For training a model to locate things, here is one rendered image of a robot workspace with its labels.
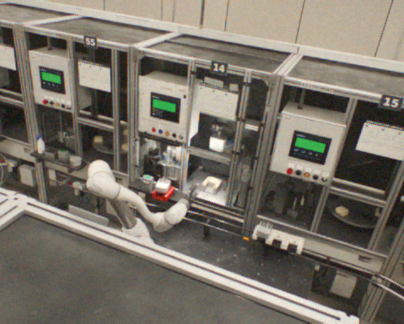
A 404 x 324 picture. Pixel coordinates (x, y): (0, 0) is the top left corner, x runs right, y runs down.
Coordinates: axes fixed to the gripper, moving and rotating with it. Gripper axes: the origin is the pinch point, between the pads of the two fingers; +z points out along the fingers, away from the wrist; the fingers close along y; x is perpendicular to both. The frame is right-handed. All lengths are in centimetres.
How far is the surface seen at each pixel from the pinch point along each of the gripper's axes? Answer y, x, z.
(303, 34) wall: 64, -8, 380
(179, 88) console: 68, 28, 20
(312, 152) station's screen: 46, -74, 18
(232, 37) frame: 95, 17, 100
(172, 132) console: 31.2, 31.6, 20.4
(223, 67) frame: 89, -3, 21
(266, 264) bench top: -44, -63, -3
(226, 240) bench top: -44, -27, 9
